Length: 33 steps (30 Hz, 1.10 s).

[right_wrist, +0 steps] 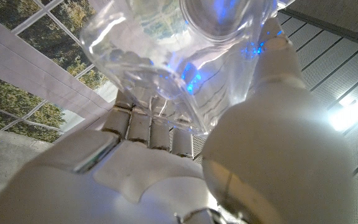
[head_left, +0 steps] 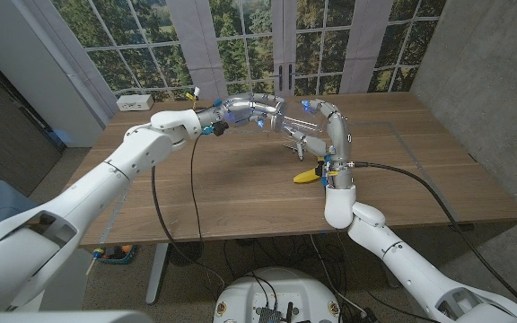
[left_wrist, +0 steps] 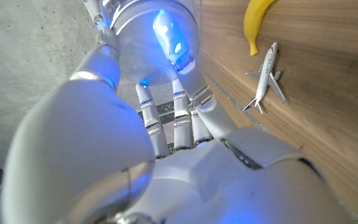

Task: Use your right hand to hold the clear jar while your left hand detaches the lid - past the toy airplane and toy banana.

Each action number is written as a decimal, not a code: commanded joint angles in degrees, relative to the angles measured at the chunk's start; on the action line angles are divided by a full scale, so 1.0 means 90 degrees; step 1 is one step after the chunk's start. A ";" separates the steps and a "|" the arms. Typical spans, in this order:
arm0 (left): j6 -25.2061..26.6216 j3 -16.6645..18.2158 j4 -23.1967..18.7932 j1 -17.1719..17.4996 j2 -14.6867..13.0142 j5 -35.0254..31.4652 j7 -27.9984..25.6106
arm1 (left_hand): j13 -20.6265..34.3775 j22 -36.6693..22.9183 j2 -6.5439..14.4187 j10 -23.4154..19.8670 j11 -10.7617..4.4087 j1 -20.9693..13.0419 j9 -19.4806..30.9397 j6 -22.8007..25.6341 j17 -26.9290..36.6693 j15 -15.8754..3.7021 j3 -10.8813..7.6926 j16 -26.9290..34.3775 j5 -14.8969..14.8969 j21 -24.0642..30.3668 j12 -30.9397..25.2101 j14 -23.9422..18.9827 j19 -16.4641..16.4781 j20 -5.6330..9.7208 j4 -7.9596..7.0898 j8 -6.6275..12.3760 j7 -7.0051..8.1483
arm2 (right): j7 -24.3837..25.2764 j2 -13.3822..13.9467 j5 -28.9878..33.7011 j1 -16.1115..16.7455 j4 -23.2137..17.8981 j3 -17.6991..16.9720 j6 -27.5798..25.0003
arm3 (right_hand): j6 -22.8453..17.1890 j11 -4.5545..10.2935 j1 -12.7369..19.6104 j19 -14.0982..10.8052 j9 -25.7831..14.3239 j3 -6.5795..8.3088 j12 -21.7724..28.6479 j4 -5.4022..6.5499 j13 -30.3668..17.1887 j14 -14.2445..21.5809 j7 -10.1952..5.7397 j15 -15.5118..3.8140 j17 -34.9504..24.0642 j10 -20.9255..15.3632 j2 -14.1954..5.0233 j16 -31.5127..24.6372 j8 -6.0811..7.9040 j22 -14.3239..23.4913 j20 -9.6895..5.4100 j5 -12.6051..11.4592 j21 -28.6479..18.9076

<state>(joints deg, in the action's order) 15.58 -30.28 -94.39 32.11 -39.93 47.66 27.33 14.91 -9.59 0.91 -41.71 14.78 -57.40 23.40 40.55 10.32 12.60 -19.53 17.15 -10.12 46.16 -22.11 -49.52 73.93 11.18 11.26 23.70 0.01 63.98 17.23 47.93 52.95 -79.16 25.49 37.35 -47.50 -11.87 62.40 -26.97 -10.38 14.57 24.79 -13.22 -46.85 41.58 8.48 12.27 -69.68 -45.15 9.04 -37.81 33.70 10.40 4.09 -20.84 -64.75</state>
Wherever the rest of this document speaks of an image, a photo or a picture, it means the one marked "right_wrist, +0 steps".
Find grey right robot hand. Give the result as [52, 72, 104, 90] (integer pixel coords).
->
[0, 17, 356, 224]

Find clear plastic jar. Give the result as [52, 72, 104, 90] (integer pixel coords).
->
[79, 0, 291, 136]

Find printed window backdrop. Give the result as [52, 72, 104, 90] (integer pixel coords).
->
[0, 0, 121, 144]

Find bright ceiling light panel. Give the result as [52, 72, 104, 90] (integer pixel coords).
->
[327, 95, 358, 132]

